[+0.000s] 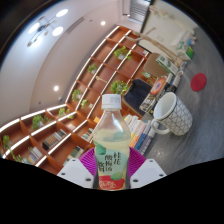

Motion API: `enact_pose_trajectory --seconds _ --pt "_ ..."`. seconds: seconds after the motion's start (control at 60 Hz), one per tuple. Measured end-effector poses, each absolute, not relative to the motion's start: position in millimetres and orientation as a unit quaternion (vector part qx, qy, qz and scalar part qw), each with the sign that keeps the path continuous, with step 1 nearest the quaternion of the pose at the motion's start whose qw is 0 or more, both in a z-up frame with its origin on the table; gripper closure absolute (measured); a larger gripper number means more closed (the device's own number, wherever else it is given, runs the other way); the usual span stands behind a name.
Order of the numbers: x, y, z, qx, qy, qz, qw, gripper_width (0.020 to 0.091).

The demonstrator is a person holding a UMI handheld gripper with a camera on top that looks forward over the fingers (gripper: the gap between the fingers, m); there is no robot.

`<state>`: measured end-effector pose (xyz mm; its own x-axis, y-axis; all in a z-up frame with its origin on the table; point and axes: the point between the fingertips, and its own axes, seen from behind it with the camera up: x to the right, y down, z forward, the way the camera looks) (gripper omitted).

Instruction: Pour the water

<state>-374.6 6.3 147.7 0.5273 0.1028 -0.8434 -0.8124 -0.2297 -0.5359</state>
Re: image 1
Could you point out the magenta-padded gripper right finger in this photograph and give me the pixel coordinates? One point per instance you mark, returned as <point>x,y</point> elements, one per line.
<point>148,171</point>

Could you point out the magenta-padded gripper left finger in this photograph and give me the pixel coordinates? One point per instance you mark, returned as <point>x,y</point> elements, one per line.
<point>75,171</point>

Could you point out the clear drink bottle white cap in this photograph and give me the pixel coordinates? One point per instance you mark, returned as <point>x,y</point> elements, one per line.
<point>111,143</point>

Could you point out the stack of colourful books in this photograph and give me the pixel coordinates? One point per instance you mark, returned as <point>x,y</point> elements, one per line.
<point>141,133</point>

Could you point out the white patterned mug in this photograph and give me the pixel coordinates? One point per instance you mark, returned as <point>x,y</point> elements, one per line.
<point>178,115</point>

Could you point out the stack of dark books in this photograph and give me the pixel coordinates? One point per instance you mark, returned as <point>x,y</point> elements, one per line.
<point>157,88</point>

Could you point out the recessed ceiling spotlight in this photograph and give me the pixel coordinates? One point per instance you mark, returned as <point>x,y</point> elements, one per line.
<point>56,88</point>
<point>103,23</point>

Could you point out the flat round red coaster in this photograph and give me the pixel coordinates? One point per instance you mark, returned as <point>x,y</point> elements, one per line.
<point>198,82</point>

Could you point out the wooden shelf unit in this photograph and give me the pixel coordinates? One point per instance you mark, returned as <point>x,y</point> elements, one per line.
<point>100,66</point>

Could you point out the small green white carton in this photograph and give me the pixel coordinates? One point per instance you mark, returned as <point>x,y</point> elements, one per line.
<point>166,64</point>

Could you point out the stack of white boxes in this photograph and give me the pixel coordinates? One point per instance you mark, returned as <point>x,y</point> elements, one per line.
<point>181,38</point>

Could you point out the branched ceiling lamp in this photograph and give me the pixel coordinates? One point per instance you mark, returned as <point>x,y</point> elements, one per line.
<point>57,31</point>

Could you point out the ceiling air vent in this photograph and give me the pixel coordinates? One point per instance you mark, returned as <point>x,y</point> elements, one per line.
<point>76,25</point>

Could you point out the white vase with flowers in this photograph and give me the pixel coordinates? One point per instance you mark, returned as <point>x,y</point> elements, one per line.
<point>158,11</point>

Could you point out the grey curtain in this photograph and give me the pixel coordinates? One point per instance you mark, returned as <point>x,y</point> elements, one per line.
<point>140,10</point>

